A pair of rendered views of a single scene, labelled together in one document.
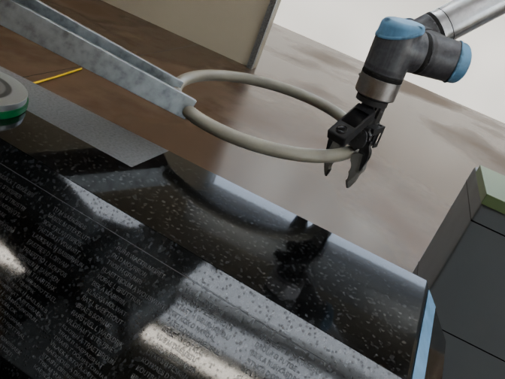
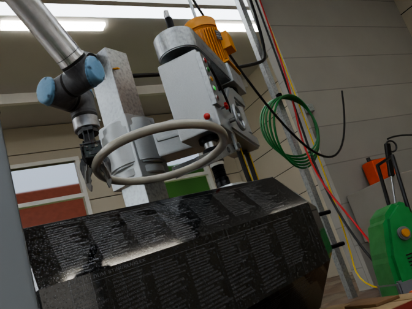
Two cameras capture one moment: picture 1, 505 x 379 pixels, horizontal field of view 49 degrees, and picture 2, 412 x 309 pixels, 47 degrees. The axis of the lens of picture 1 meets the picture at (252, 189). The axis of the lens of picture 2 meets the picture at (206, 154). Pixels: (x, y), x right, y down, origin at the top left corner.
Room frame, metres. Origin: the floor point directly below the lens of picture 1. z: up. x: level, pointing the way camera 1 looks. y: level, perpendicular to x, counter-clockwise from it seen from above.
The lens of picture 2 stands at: (2.61, -0.92, 0.45)
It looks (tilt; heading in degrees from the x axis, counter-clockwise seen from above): 15 degrees up; 138
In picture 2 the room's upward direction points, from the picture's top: 18 degrees counter-clockwise
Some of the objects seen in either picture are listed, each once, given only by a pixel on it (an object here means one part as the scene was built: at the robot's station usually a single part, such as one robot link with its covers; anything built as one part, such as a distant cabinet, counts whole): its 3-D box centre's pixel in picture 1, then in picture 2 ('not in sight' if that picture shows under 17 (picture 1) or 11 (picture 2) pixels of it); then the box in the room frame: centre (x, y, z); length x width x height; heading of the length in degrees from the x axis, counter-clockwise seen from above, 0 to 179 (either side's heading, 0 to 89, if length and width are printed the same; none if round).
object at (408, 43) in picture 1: (394, 49); (81, 104); (1.23, -0.17, 1.18); 0.10 x 0.09 x 0.12; 113
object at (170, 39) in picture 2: not in sight; (203, 72); (0.81, 0.89, 1.62); 0.96 x 0.25 x 0.17; 121
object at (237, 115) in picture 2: not in sight; (232, 119); (1.03, 0.75, 1.20); 0.15 x 0.10 x 0.15; 121
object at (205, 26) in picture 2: not in sight; (208, 49); (0.66, 1.16, 1.90); 0.31 x 0.28 x 0.40; 31
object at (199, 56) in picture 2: not in sight; (208, 80); (1.12, 0.59, 1.38); 0.08 x 0.03 x 0.28; 121
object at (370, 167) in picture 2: not in sight; (384, 171); (0.20, 3.47, 1.00); 0.50 x 0.22 x 0.33; 80
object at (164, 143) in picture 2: not in sight; (164, 142); (0.38, 0.79, 1.37); 0.74 x 0.34 x 0.25; 54
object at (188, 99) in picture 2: not in sight; (202, 106); (0.95, 0.66, 1.32); 0.36 x 0.22 x 0.45; 121
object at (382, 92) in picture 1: (376, 86); (87, 125); (1.23, -0.16, 1.10); 0.10 x 0.09 x 0.05; 61
